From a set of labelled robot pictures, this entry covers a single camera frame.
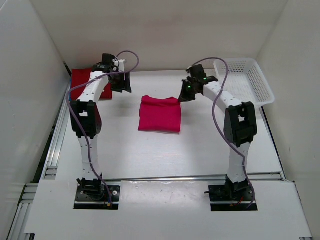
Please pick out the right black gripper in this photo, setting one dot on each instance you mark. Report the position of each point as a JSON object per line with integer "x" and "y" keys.
{"x": 188, "y": 90}

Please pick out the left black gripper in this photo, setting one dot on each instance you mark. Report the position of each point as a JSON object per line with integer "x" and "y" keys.
{"x": 119, "y": 80}

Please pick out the pink t shirt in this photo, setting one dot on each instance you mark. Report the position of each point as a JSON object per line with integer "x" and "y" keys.
{"x": 160, "y": 115}

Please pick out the dark red t shirt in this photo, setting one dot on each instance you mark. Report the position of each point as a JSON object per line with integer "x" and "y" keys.
{"x": 81, "y": 76}

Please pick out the blue t shirt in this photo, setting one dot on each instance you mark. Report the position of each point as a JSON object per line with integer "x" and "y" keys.
{"x": 70, "y": 86}

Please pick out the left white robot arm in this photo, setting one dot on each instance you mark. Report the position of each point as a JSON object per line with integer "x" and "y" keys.
{"x": 86, "y": 120}

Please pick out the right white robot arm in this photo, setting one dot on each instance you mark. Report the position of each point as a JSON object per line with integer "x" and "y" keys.
{"x": 239, "y": 130}

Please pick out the white plastic basket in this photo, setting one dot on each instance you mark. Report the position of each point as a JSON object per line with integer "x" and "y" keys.
{"x": 245, "y": 80}

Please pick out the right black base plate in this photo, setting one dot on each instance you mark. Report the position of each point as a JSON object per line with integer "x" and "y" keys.
{"x": 221, "y": 201}

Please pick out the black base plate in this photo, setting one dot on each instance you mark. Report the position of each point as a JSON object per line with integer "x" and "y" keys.
{"x": 221, "y": 201}
{"x": 84, "y": 201}

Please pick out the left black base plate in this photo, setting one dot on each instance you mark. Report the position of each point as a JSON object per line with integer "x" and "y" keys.
{"x": 84, "y": 201}

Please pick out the aluminium frame rail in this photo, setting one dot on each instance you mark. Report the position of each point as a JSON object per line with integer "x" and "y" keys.
{"x": 196, "y": 154}

